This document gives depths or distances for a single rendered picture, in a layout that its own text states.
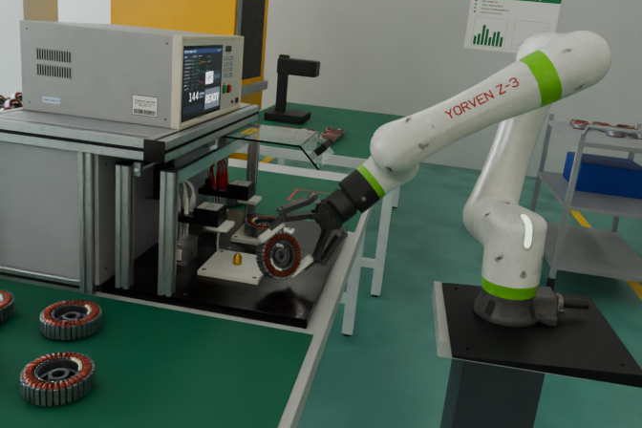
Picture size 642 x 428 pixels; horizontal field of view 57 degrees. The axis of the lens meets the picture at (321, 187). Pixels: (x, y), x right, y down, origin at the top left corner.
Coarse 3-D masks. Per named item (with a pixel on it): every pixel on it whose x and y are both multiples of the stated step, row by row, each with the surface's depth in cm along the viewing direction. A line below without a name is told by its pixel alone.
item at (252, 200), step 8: (232, 184) 163; (240, 184) 164; (248, 184) 165; (200, 192) 165; (208, 192) 165; (216, 192) 164; (224, 192) 164; (232, 192) 164; (240, 192) 163; (248, 192) 164; (216, 200) 168; (240, 200) 164; (248, 200) 164; (256, 200) 165
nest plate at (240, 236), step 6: (240, 228) 170; (288, 228) 174; (294, 228) 174; (234, 234) 165; (240, 234) 165; (246, 234) 166; (234, 240) 162; (240, 240) 162; (246, 240) 162; (252, 240) 162; (258, 240) 162; (282, 246) 160
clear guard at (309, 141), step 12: (240, 132) 162; (264, 132) 166; (276, 132) 167; (288, 132) 169; (300, 132) 171; (312, 132) 173; (288, 144) 153; (300, 144) 153; (312, 144) 162; (312, 156) 155; (324, 156) 164
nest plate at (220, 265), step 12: (216, 252) 151; (228, 252) 152; (240, 252) 152; (204, 264) 143; (216, 264) 144; (228, 264) 145; (252, 264) 146; (216, 276) 139; (228, 276) 138; (240, 276) 138; (252, 276) 139
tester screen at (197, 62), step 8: (216, 48) 147; (184, 56) 128; (192, 56) 132; (200, 56) 137; (208, 56) 142; (216, 56) 147; (184, 64) 129; (192, 64) 133; (200, 64) 138; (208, 64) 143; (216, 64) 148; (184, 72) 129; (192, 72) 134; (200, 72) 138; (184, 80) 130; (192, 80) 134; (200, 80) 139; (184, 88) 131; (192, 88) 135; (200, 88) 140; (208, 88) 145; (184, 96) 131; (200, 96) 140; (184, 104) 132; (192, 104) 136; (192, 112) 137; (200, 112) 142
